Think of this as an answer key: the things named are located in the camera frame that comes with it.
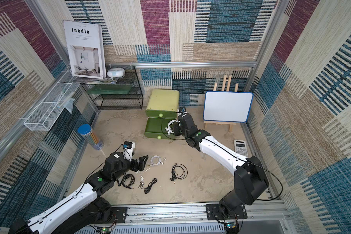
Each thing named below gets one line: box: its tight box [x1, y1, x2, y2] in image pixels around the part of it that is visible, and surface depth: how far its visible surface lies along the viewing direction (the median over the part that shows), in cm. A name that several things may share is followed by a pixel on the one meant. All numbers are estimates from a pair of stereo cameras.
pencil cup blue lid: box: [77, 123, 105, 151], surface depth 87 cm
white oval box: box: [106, 67, 126, 78], surface depth 89 cm
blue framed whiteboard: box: [202, 91, 254, 123], surface depth 97 cm
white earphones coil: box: [147, 155, 167, 167], surface depth 93 cm
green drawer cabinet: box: [145, 88, 180, 119], surface depth 98 cm
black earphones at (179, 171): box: [169, 162, 189, 184], surface depth 89 cm
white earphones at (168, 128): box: [164, 119, 181, 136], surface depth 85 cm
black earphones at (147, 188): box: [138, 177, 158, 195], surface depth 84 cm
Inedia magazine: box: [63, 20, 107, 79], surface depth 79 cm
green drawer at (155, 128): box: [144, 117, 177, 140], surface depth 93 cm
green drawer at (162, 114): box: [145, 109, 178, 119], surface depth 92 cm
